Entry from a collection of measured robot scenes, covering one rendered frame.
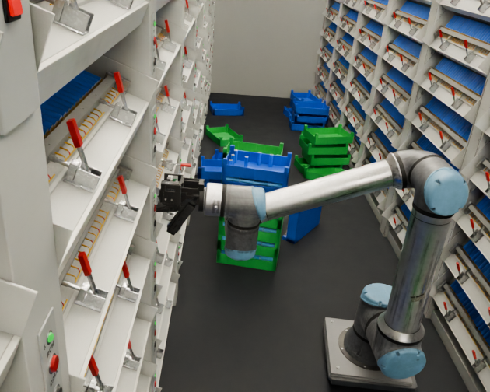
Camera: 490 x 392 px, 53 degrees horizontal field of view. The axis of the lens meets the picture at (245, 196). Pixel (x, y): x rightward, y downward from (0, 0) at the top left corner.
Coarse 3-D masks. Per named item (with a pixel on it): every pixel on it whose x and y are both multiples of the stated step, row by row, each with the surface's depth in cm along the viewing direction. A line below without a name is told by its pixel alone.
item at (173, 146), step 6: (168, 138) 181; (174, 138) 181; (168, 144) 180; (174, 144) 182; (180, 144) 182; (168, 150) 182; (174, 150) 183; (168, 156) 177; (174, 156) 180; (162, 162) 171; (174, 162) 176; (162, 168) 167; (174, 168) 171; (162, 174) 163; (156, 180) 158; (156, 186) 154; (156, 216) 139; (156, 222) 127; (156, 228) 128; (156, 234) 129
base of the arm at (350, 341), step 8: (352, 328) 187; (352, 336) 185; (360, 336) 181; (344, 344) 189; (352, 344) 184; (360, 344) 182; (368, 344) 180; (352, 352) 184; (360, 352) 183; (368, 352) 181; (360, 360) 182; (368, 360) 181
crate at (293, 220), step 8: (312, 208) 275; (320, 208) 287; (296, 216) 262; (304, 216) 269; (312, 216) 279; (288, 224) 267; (296, 224) 264; (304, 224) 273; (312, 224) 283; (288, 232) 269; (296, 232) 267; (304, 232) 276; (288, 240) 271; (296, 240) 271
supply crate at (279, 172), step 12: (228, 156) 235; (240, 156) 242; (252, 156) 241; (264, 156) 240; (276, 156) 239; (288, 156) 237; (228, 168) 225; (240, 168) 224; (252, 168) 223; (264, 168) 237; (276, 168) 238; (288, 168) 220; (264, 180) 224; (276, 180) 223
